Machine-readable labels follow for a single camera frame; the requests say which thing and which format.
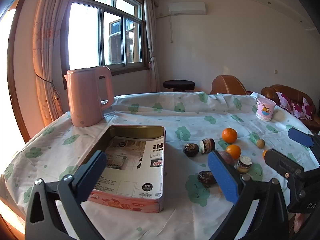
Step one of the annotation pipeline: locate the small yellow-brown longan fruit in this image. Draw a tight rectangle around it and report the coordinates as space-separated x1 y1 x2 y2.
256 139 265 148

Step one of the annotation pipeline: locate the smooth orange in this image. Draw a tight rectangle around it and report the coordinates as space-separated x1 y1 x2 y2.
225 144 241 160

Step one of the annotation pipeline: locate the brown round passion fruit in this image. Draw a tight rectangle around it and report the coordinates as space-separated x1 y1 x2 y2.
219 151 235 166

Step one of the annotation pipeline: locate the bumpy orange mandarin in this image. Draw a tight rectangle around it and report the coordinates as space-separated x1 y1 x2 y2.
221 128 238 144

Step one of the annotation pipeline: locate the person's right hand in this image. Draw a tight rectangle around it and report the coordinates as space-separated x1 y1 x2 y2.
293 213 310 233

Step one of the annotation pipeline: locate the brown leather sofa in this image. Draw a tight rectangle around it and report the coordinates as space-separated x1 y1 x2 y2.
261 85 319 132

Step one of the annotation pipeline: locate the pink floral cushion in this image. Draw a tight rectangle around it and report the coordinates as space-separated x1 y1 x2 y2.
277 92 312 120

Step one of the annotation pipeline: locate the pink cartoon cup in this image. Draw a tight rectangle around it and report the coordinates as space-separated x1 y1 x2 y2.
256 98 276 121

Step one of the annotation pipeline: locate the brown leather armchair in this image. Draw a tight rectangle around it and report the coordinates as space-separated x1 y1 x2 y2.
210 75 251 95

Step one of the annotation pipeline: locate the white green cloud tablecloth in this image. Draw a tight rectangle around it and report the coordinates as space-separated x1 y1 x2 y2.
1 92 319 239

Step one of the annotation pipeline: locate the pink rectangular tin box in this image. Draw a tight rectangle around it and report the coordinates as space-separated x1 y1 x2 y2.
88 125 165 213

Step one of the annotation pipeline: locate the printed paper sheet in tin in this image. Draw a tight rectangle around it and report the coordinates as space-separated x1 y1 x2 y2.
95 136 165 199

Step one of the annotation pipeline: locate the pink electric kettle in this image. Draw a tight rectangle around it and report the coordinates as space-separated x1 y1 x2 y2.
65 66 114 127

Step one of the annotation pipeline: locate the black round stool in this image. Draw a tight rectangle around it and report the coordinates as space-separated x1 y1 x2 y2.
163 80 195 92

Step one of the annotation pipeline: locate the pale right curtain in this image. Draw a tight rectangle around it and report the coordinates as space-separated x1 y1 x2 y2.
144 0 161 93

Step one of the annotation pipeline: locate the pink left curtain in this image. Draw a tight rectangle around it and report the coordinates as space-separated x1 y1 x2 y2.
32 0 69 126

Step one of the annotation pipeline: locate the white wall air conditioner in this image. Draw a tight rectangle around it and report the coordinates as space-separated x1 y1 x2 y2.
168 2 206 15

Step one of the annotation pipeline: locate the window with frame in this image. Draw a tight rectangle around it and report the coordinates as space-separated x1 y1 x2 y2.
60 0 149 75

